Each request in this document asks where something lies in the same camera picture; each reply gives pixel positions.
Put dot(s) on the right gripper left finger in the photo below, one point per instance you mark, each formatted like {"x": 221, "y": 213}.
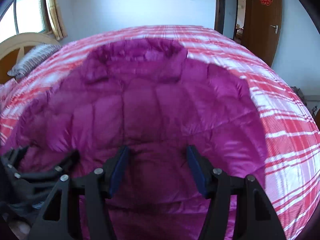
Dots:
{"x": 59, "y": 217}

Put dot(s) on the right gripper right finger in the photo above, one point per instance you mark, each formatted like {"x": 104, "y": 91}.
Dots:
{"x": 255, "y": 215}

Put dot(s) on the magenta quilted down jacket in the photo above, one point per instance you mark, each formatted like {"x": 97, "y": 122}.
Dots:
{"x": 149, "y": 95}

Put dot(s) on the left hand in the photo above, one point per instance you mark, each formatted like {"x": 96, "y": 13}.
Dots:
{"x": 20, "y": 229}

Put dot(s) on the red white plaid bedsheet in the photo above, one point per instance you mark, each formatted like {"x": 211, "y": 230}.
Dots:
{"x": 292, "y": 166}

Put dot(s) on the pink floral folded quilt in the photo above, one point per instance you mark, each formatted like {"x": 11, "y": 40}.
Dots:
{"x": 5, "y": 89}

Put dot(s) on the striped grey pillow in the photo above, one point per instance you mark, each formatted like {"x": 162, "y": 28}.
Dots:
{"x": 33, "y": 59}

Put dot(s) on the cream brown wooden headboard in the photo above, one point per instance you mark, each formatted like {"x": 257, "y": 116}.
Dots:
{"x": 15, "y": 47}

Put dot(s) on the right yellow curtain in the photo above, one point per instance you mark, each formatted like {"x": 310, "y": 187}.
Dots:
{"x": 55, "y": 19}

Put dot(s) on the brown wooden door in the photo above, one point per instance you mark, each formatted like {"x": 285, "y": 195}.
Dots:
{"x": 258, "y": 36}

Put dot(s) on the window with metal frame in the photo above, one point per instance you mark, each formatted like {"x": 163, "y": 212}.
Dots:
{"x": 25, "y": 16}

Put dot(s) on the silver door handle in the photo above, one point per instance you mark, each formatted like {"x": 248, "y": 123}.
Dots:
{"x": 275, "y": 27}

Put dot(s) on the brown door frame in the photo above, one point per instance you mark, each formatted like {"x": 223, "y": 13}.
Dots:
{"x": 230, "y": 18}

